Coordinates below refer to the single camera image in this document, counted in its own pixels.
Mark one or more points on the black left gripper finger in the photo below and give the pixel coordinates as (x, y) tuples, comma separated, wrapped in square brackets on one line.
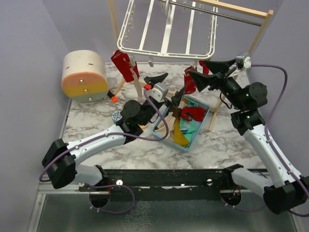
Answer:
[(176, 99), (155, 79)]

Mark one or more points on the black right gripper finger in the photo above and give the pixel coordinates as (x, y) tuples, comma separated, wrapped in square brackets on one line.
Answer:
[(219, 66), (202, 81)]

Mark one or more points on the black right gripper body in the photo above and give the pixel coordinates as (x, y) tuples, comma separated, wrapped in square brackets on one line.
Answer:
[(228, 85)]

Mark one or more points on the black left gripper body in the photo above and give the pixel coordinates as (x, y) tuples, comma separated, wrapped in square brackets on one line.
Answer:
[(167, 103)]

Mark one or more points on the red beige reindeer sock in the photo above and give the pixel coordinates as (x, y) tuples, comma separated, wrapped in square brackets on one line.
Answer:
[(137, 79)]

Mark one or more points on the white plastic clip hanger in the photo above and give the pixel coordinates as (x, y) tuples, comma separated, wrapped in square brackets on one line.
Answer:
[(182, 30)]

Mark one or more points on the red santa sock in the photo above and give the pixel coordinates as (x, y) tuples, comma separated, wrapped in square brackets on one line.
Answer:
[(122, 62)]

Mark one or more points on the red snowflake sock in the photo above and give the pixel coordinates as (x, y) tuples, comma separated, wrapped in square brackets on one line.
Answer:
[(205, 69)]

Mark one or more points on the red nordic pattern sock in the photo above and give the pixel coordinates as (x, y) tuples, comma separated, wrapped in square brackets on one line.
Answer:
[(189, 84)]

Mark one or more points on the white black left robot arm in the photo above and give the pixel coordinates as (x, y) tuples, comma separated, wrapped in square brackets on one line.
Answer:
[(62, 162)]

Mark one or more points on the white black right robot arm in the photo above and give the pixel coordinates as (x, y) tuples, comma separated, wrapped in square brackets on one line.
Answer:
[(286, 188)]

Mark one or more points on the blue perforated plastic basket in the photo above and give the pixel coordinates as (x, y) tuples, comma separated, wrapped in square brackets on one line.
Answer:
[(170, 140)]

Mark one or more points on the cream ribbed sock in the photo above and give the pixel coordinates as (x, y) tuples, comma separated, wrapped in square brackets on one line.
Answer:
[(170, 119)]

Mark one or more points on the red sock in basket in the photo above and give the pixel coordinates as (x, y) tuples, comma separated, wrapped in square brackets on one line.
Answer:
[(193, 113)]

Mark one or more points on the yellow sock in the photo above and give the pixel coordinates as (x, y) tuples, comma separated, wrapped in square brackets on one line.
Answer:
[(179, 137)]

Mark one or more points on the orange black highlighter pen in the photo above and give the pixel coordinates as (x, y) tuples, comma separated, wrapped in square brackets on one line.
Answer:
[(112, 96)]

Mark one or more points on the metal hanging rod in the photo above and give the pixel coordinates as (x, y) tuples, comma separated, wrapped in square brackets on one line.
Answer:
[(168, 3)]

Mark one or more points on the pastel round drawer box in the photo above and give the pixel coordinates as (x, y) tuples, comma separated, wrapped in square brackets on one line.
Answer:
[(84, 77)]

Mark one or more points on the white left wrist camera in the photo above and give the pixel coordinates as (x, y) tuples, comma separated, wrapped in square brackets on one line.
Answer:
[(158, 92)]

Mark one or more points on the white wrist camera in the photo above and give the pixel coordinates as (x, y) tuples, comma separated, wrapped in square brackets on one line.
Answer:
[(158, 92), (243, 61)]

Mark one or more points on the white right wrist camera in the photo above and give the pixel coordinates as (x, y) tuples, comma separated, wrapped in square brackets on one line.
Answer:
[(243, 61)]

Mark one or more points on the wooden hanger rack frame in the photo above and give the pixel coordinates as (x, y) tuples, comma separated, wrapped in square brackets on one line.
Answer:
[(210, 5)]

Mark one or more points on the black mounting rail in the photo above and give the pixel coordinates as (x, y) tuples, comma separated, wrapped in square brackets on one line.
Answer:
[(164, 185)]

